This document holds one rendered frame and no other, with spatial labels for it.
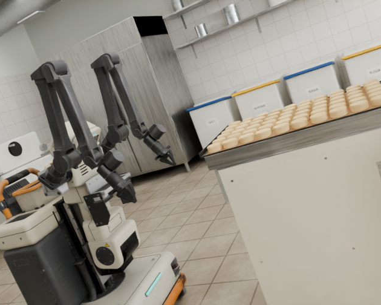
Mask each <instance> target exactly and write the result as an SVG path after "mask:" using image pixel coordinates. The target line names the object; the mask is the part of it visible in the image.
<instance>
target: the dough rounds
mask: <svg viewBox="0 0 381 305"><path fill-rule="evenodd" d="M362 85H363V87H361V85H360V84H357V85H353V86H350V87H348V88H347V89H346V91H347V92H346V93H345V92H344V90H337V91H334V92H332V93H330V97H328V96H327V95H326V94H324V95H321V96H318V97H315V98H314V101H313V102H312V100H311V99H307V100H304V101H302V102H299V106H297V104H291V105H288V106H286V107H284V110H282V108H278V109H275V110H273V111H271V112H270V114H268V113H262V114H259V115H257V116H256V118H254V117H249V118H246V119H244V120H243V121H242V123H241V121H236V122H233V123H231V124H230V125H229V126H228V127H227V128H226V129H225V131H223V132H222V133H221V135H219V136H218V137H217V139H216V140H214V141H213V142H212V144H211V145H209V146H208V147H207V150H208V153H207V154H206V155H208V154H212V153H216V152H218V151H222V150H225V149H229V148H233V147H236V146H240V145H244V144H247V143H251V142H255V141H258V140H262V139H266V138H269V137H273V136H277V135H279V134H284V133H287V132H290V131H294V130H298V129H301V128H305V127H308V126H312V125H315V124H319V123H322V122H326V121H329V120H333V119H337V118H340V117H344V116H348V115H350V114H355V113H359V112H361V111H365V110H370V109H372V108H376V107H381V84H380V82H378V80H377V79H373V80H369V81H366V82H364V83H363V84H362Z"/></svg>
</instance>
